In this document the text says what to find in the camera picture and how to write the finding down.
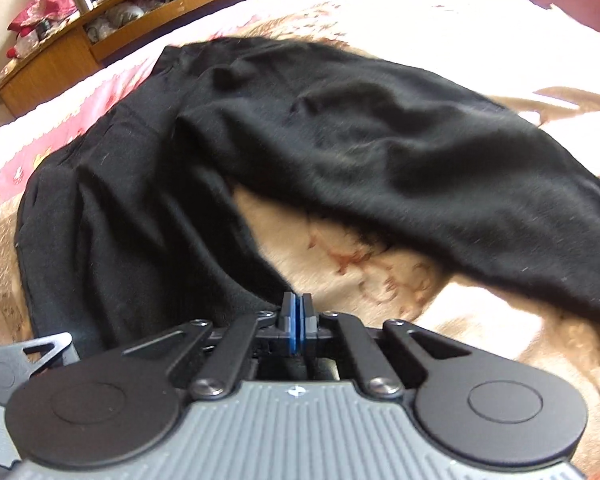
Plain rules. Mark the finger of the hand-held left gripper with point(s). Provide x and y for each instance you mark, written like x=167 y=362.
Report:
x=50 y=347

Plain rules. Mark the bed with floral cover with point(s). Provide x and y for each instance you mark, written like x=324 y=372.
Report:
x=380 y=280

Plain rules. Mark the black pants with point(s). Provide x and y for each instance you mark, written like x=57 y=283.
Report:
x=330 y=150

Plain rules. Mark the grey cloth bundle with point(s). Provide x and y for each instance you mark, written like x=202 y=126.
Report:
x=125 y=14

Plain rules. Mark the wooden TV cabinet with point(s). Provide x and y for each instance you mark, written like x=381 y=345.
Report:
x=55 y=65

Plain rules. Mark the pink printed bed sheet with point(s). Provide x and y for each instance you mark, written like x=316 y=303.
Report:
x=45 y=145

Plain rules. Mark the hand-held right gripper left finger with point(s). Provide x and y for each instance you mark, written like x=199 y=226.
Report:
x=289 y=325

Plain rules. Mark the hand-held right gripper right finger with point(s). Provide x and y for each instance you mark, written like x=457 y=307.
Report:
x=306 y=325

